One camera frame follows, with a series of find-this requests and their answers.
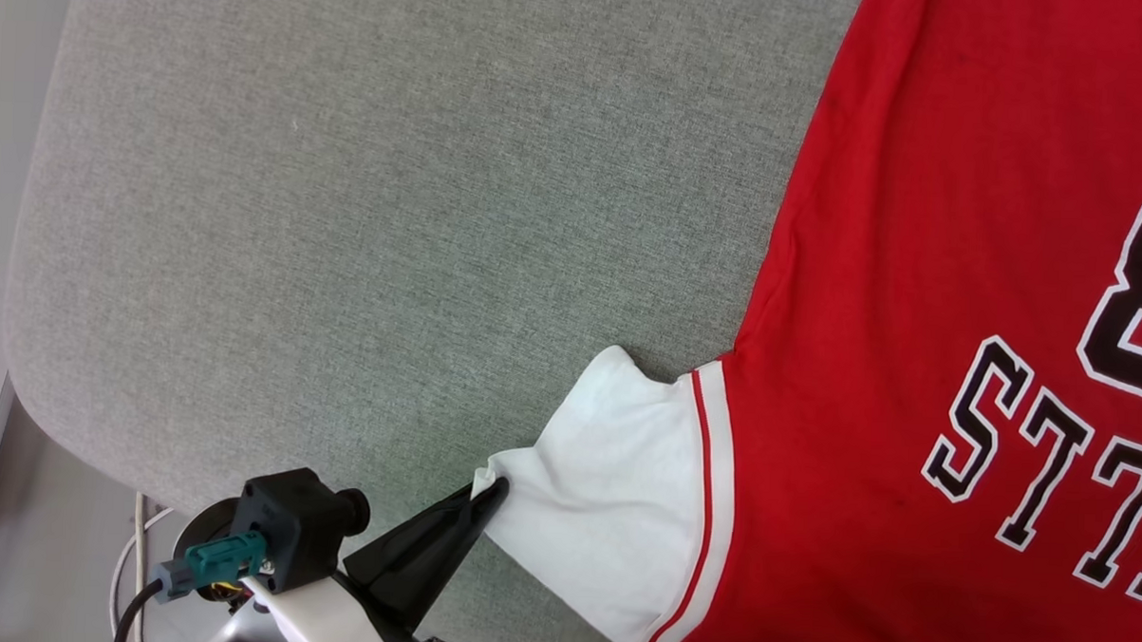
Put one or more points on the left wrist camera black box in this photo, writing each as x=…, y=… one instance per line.
x=293, y=525

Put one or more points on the grey fabric sofa cushion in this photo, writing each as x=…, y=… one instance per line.
x=394, y=210

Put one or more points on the red and white jersey shirt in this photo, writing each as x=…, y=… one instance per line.
x=914, y=276

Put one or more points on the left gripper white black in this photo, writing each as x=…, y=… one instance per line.
x=332, y=622

